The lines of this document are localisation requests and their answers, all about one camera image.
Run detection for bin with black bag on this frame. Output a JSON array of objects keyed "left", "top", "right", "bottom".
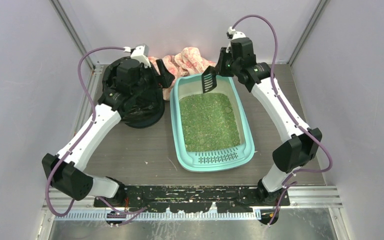
[{"left": 97, "top": 56, "right": 165, "bottom": 129}]

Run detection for black litter scoop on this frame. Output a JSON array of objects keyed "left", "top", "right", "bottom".
[{"left": 201, "top": 65, "right": 217, "bottom": 94}]

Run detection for teal litter box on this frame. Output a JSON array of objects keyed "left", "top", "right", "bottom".
[{"left": 170, "top": 74, "right": 255, "bottom": 173}]

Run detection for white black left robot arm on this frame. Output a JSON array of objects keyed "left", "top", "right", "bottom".
[{"left": 42, "top": 57, "right": 175, "bottom": 204}]

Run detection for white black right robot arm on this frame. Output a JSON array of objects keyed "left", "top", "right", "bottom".
[{"left": 215, "top": 32, "right": 322, "bottom": 202}]

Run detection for green litter pellets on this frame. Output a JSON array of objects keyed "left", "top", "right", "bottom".
[{"left": 179, "top": 92, "right": 241, "bottom": 152}]

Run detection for pink patterned cloth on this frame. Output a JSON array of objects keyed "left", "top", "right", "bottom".
[{"left": 161, "top": 46, "right": 216, "bottom": 102}]

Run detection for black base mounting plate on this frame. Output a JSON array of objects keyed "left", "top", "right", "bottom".
[{"left": 108, "top": 185, "right": 281, "bottom": 213}]

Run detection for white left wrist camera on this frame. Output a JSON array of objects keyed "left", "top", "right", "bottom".
[{"left": 130, "top": 44, "right": 151, "bottom": 68}]

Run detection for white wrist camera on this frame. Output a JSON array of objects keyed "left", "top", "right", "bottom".
[
  {"left": 130, "top": 44, "right": 151, "bottom": 68},
  {"left": 226, "top": 26, "right": 247, "bottom": 42}
]

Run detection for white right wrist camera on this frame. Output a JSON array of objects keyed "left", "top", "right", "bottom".
[{"left": 226, "top": 26, "right": 247, "bottom": 42}]

